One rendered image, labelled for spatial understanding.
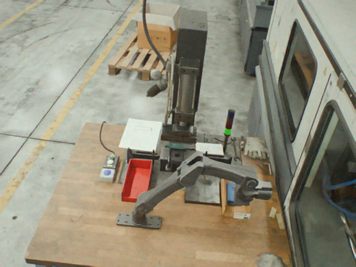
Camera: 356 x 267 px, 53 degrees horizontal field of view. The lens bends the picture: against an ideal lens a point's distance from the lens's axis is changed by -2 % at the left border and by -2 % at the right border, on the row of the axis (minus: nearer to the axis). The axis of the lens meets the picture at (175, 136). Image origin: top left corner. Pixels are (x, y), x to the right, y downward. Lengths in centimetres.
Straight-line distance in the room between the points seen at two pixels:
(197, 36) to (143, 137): 78
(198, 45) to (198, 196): 71
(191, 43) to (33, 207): 195
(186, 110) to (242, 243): 65
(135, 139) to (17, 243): 123
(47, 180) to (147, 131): 132
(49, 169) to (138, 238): 186
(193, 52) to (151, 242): 86
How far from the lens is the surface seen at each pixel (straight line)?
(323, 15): 197
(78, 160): 200
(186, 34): 161
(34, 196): 314
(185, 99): 166
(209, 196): 179
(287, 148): 213
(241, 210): 179
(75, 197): 180
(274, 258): 163
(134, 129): 220
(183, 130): 174
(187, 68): 158
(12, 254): 281
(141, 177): 187
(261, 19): 471
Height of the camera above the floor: 220
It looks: 37 degrees down
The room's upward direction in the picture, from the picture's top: 5 degrees clockwise
